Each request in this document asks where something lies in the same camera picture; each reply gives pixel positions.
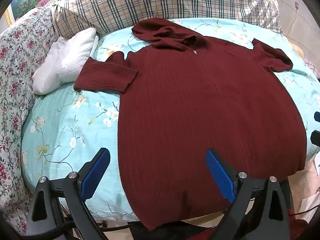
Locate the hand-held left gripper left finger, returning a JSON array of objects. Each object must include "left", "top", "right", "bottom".
[{"left": 26, "top": 147, "right": 111, "bottom": 240}]

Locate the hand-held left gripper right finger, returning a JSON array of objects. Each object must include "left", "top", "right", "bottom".
[{"left": 205, "top": 149, "right": 292, "bottom": 240}]

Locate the maroon knit hooded sweater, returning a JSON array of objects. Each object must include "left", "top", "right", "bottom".
[{"left": 74, "top": 18, "right": 307, "bottom": 231}]

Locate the light blue floral bedsheet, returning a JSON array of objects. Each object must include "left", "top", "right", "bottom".
[{"left": 21, "top": 17, "right": 320, "bottom": 222}]

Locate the dark cloth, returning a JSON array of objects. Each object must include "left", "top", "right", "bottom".
[{"left": 130, "top": 219, "right": 222, "bottom": 240}]

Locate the pink floral quilt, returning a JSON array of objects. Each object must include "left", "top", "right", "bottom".
[{"left": 0, "top": 6, "right": 59, "bottom": 235}]

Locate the plaid pillow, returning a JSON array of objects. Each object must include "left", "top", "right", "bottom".
[{"left": 51, "top": 0, "right": 284, "bottom": 39}]

